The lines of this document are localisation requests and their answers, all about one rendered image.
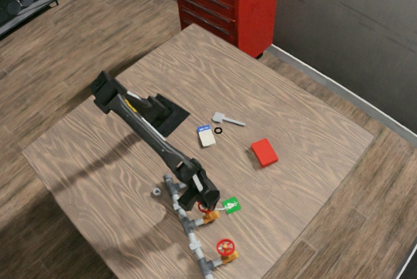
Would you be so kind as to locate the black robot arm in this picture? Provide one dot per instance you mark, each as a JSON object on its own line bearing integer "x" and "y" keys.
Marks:
{"x": 112, "y": 95}

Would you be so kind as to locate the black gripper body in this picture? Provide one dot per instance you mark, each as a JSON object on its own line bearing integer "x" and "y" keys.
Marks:
{"x": 209, "y": 205}

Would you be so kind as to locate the green tag on white chain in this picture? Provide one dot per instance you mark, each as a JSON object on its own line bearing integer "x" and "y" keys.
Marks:
{"x": 231, "y": 205}

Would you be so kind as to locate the red rectangular block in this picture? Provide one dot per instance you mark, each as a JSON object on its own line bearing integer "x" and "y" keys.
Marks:
{"x": 264, "y": 152}

